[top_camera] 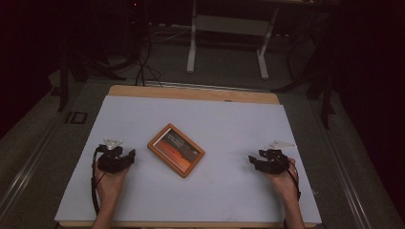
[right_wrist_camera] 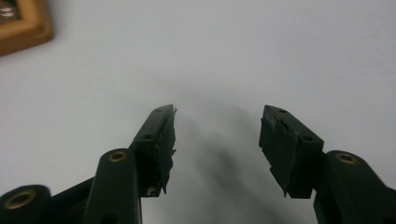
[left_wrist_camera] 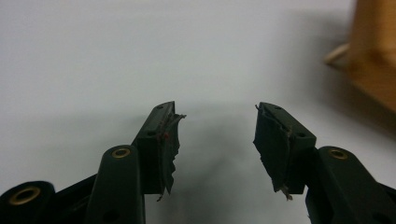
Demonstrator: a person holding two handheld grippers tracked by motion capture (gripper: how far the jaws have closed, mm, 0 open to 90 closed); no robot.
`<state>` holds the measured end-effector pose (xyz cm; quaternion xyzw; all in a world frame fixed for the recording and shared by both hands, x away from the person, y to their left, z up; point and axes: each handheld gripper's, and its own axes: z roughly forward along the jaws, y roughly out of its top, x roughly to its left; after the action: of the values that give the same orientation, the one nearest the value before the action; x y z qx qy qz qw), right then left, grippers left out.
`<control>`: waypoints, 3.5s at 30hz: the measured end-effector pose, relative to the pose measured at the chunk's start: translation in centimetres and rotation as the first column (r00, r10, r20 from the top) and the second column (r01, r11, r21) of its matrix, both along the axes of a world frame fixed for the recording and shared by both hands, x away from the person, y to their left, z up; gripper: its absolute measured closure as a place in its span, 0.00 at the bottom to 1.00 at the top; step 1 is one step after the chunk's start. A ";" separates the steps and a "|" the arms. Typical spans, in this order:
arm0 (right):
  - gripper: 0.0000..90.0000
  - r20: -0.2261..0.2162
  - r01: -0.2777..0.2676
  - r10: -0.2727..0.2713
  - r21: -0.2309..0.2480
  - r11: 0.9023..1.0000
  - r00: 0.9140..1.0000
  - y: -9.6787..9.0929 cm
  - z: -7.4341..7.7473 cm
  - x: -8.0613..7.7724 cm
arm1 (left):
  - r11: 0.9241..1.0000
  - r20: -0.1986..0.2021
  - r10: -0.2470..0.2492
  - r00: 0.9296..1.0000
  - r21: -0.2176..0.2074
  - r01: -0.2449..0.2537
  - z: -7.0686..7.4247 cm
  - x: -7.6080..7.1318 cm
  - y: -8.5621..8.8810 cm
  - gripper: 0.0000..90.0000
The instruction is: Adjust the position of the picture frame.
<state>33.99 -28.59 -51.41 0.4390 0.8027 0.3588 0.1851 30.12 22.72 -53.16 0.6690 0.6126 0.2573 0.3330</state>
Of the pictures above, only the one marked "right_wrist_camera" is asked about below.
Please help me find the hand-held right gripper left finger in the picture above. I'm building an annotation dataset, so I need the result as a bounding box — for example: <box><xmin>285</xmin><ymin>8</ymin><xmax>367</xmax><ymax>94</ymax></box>
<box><xmin>128</xmin><ymin>104</ymin><xmax>178</xmax><ymax>199</ymax></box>

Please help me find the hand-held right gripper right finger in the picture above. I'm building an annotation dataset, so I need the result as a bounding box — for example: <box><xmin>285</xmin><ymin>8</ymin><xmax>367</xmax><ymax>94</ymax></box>
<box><xmin>258</xmin><ymin>105</ymin><xmax>325</xmax><ymax>200</ymax></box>

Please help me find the wooden picture frame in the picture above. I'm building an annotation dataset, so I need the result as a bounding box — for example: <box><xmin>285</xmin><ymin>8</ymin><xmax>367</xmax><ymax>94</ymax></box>
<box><xmin>0</xmin><ymin>0</ymin><xmax>54</xmax><ymax>58</ymax></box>

